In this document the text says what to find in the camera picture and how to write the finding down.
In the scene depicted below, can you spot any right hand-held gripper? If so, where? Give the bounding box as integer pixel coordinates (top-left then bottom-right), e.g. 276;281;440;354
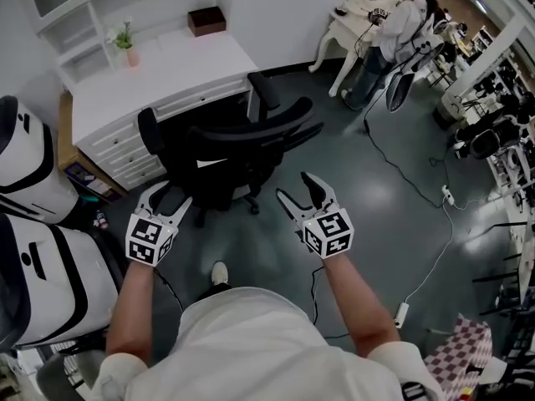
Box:
274;171;355;261

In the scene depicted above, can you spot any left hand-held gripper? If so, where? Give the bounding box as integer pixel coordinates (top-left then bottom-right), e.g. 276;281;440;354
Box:
125;180;195;268

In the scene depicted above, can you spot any black mesh office chair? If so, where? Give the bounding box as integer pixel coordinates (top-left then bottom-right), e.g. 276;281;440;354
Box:
136;70;326;228

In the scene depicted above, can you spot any person's left forearm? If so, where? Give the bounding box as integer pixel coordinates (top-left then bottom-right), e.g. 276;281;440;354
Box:
104;260;159;368

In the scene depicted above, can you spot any person's right forearm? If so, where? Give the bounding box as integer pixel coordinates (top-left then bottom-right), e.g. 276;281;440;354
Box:
320;251;401;358

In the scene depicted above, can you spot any white desk with drawers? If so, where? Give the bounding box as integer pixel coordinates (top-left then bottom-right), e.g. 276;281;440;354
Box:
69;26;261;192

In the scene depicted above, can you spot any brown cardboard box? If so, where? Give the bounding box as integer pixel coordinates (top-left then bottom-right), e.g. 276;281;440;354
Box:
57;93;130;205

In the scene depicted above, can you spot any person's white shoe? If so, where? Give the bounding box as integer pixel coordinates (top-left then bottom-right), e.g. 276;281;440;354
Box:
210;261;230;286

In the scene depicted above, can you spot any white black mobile robot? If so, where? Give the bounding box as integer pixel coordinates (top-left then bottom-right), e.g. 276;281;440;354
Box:
0;212;121;349
0;94;81;226

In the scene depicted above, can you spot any white power adapter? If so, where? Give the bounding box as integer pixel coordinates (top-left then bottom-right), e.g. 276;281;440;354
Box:
394;302;410;330

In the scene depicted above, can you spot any person in white shirt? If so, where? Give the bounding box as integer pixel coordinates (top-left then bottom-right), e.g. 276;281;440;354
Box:
89;285;445;401

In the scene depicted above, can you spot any small plant in pink vase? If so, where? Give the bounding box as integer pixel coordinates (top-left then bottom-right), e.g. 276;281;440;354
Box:
104;16;141;69

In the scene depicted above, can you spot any white dressing table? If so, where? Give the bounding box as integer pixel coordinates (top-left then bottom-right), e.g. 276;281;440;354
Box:
308;0;410;99

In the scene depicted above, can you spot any brown wooden box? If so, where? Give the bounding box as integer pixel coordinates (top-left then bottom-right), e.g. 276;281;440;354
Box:
186;6;227;38

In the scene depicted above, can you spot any pink checkered tablecloth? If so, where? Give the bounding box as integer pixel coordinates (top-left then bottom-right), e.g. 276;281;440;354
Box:
423;312;495;393

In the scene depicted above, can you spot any white hutch shelf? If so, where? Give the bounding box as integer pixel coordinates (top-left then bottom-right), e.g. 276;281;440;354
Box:
16;0;169;86

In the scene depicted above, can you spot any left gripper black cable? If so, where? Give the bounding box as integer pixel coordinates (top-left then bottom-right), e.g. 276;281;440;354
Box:
153;266;186;313

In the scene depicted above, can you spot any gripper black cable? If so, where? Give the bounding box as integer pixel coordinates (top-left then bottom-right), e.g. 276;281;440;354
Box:
153;266;186;313
310;264;326;326

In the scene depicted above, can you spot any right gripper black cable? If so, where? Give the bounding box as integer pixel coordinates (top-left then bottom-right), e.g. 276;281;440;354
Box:
310;264;326;326

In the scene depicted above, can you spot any black floor cable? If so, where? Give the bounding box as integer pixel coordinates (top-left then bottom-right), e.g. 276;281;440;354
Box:
362;112;447;209

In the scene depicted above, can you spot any white power cable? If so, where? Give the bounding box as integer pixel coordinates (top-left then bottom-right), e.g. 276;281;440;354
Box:
406;198;502;305

